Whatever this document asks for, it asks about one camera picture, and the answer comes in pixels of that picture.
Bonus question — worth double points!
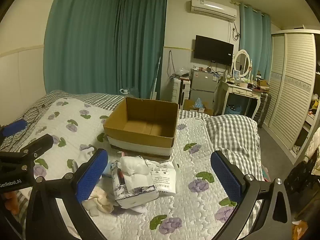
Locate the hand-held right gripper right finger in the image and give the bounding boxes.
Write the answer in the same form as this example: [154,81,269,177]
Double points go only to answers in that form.
[210,150,295,240]

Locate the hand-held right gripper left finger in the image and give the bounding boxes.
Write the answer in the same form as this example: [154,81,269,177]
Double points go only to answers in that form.
[25,148,109,240]

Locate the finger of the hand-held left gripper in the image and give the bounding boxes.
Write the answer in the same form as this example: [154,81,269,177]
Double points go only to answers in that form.
[0,133,54,167]
[0,120,27,144]

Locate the beige cloth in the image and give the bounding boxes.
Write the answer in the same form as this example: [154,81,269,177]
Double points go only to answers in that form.
[82,188,116,217]

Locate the white cloth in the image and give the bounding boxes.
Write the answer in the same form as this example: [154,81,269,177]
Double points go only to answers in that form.
[117,155,149,176]

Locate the floral tissue pack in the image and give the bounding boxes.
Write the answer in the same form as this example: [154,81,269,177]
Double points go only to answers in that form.
[110,159,159,209]

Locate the white printed plastic bag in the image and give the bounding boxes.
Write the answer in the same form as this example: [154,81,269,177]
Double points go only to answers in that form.
[145,161,181,194]

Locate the person's left hand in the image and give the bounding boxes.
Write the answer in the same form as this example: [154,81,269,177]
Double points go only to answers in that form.
[0,191,20,216]

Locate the light blue cloth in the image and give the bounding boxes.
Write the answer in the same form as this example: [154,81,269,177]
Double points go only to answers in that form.
[102,164,113,178]

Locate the grey checked pillow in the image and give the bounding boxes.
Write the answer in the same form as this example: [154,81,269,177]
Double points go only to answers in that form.
[205,114,262,181]

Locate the blue basket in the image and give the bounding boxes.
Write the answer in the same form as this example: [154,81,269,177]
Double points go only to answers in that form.
[224,103,242,116]

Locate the dark bag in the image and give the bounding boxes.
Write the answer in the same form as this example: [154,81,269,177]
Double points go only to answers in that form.
[284,149,320,217]

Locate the small cardboard box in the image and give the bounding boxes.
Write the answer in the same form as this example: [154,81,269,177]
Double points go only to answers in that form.
[183,99,215,117]

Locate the blue plastic bag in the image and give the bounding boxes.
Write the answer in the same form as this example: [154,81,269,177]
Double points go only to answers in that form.
[193,97,206,109]

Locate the dark suitcase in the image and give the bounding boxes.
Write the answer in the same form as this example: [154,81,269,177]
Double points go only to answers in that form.
[254,92,272,128]

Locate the white dressing table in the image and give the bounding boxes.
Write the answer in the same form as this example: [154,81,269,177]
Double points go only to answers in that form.
[216,79,263,123]

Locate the grey small fridge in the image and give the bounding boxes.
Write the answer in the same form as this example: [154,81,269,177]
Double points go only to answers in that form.
[188,68,221,110]

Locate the white drawer unit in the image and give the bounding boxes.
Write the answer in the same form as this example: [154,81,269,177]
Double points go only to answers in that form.
[172,76,182,104]

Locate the brown box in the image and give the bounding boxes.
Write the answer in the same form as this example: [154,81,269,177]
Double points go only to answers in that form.
[253,78,270,92]

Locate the white louvered wardrobe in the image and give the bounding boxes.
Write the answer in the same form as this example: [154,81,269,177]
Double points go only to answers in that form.
[264,28,320,163]

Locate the green curtain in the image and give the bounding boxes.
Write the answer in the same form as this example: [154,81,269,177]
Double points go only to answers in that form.
[43,0,123,96]
[116,0,168,101]

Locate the white pole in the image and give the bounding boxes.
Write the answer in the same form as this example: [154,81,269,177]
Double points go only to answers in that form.
[149,52,163,101]

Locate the white oval mirror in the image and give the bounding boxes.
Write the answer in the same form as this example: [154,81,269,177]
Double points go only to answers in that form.
[232,49,252,77]

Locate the light blue curtain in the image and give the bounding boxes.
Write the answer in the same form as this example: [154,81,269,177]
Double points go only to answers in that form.
[238,1,272,81]

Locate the white air conditioner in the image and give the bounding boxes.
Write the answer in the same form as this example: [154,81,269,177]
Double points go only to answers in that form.
[188,0,238,22]

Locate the black cable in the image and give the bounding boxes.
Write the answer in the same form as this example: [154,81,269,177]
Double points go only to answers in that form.
[12,103,48,151]

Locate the hanging black cables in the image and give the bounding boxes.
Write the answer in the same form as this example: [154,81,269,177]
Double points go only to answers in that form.
[167,50,176,78]

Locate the black wall television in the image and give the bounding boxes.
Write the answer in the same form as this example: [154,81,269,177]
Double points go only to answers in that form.
[193,35,235,66]

